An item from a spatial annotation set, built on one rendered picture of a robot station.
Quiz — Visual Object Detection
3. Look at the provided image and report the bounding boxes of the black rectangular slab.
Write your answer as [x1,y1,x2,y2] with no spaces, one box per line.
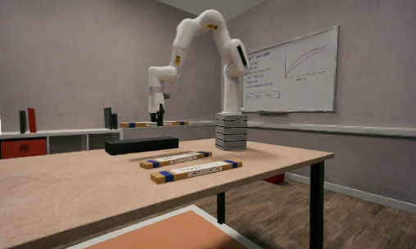
[105,137,179,155]

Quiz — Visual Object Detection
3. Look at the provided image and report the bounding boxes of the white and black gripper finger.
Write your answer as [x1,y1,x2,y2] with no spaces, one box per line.
[156,104,165,126]
[150,113,157,122]

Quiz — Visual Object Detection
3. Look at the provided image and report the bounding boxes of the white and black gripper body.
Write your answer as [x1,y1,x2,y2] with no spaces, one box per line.
[148,93,165,113]

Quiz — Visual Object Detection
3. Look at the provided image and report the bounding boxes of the tan flat pack with white e6013 label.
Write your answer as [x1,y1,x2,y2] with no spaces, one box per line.
[150,160,242,184]

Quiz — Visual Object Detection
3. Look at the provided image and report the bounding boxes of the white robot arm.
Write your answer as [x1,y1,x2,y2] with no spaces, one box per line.
[148,10,251,115]

